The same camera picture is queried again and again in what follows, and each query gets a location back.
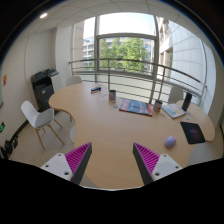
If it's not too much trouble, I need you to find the red and white can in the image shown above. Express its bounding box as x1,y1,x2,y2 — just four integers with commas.
153,100,162,112

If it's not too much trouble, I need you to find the metal window railing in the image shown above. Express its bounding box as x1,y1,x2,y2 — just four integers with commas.
69,58,205,104

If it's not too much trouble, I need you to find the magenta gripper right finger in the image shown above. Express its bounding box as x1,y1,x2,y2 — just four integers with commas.
133,143,182,185

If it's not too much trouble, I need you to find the white open notebook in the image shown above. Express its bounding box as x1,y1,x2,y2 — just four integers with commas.
162,104,186,118

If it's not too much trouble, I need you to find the small black box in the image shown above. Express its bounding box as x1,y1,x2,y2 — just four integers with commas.
91,87,101,93

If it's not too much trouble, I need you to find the lilac computer mouse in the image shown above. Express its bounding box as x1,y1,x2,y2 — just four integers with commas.
165,136,176,148

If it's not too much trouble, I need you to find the red and blue book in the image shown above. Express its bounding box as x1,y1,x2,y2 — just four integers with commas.
119,99,153,116

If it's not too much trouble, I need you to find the white chair behind table left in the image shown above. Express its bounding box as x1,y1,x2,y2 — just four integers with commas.
66,76,82,86

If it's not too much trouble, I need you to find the black mouse pad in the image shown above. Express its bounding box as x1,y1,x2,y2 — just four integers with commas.
181,122,205,144

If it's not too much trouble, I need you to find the white chair behind table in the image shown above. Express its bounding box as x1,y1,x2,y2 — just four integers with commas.
168,86,183,104
66,76,82,86

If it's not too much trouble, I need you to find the black upright speaker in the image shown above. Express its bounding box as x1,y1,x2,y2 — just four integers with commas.
182,93,192,112

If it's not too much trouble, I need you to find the dark patterned cup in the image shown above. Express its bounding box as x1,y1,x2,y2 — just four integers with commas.
109,90,116,100

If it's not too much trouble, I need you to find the black floor power strip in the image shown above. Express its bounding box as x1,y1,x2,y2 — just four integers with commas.
0,136,18,160

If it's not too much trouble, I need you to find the white chair with wooden legs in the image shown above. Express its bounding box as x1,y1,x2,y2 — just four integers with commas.
21,101,63,143

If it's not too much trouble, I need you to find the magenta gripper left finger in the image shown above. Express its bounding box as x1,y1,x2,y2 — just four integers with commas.
41,143,92,185

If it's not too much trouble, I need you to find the white chair behind table right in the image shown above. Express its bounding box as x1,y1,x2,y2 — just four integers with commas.
168,86,183,104

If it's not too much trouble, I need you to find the black office printer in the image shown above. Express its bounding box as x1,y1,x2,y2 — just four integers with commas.
31,68,62,112

